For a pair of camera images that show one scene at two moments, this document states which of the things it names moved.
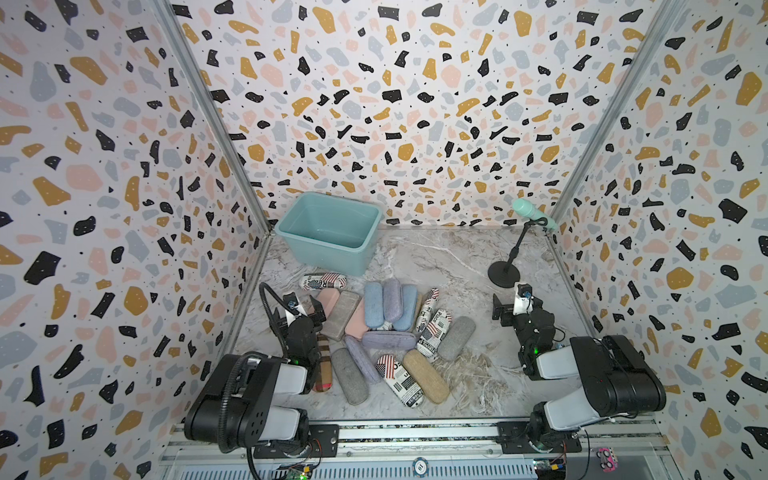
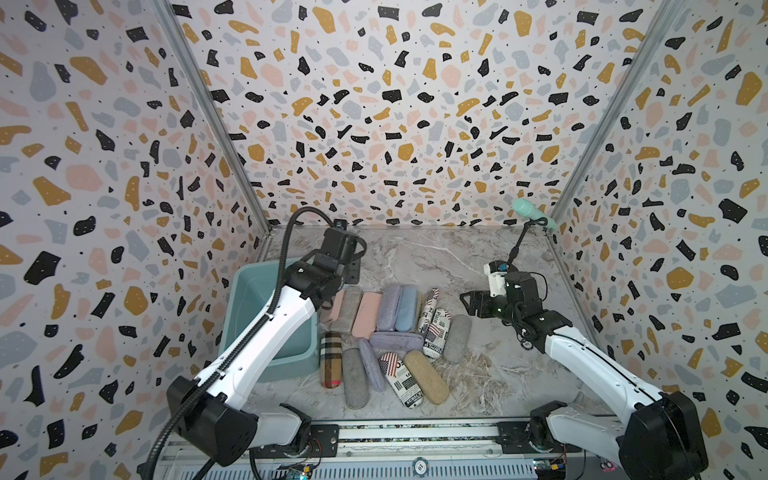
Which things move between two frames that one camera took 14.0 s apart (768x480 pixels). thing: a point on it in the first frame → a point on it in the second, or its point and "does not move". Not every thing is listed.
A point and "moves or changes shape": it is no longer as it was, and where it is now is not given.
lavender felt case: [392, 300] moves or changes shape
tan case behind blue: [418, 310] does not move
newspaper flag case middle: [434, 333] does not move
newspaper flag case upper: [427, 309] does not move
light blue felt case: [406, 320] does not move
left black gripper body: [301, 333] → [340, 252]
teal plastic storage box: [334, 233] → [248, 296]
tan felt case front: [431, 384] does not move
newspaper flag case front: [396, 377] does not move
